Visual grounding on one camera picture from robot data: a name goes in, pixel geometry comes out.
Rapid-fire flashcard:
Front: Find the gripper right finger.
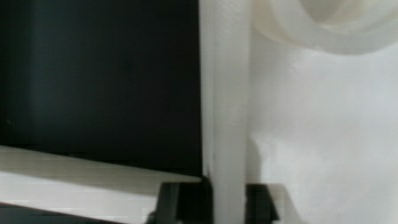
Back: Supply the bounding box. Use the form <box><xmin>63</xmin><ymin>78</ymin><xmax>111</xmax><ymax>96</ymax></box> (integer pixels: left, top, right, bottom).
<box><xmin>246</xmin><ymin>184</ymin><xmax>280</xmax><ymax>224</ymax></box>

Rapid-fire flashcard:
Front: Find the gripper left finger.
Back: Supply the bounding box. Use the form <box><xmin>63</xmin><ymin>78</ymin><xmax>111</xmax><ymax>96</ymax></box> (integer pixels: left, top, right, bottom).
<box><xmin>145</xmin><ymin>182</ymin><xmax>214</xmax><ymax>224</ymax></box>

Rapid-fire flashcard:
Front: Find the white U-shaped fence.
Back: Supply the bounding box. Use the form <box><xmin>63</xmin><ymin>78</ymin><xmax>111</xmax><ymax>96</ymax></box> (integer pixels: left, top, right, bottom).
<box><xmin>0</xmin><ymin>146</ymin><xmax>201</xmax><ymax>224</ymax></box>

